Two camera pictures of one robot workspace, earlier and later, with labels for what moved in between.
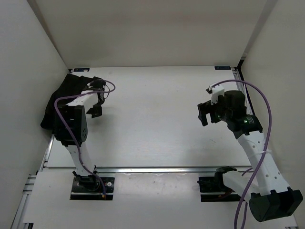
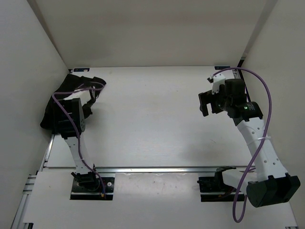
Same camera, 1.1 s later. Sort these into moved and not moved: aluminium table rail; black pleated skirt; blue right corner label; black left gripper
Moved: black left gripper
Not moved: aluminium table rail; black pleated skirt; blue right corner label
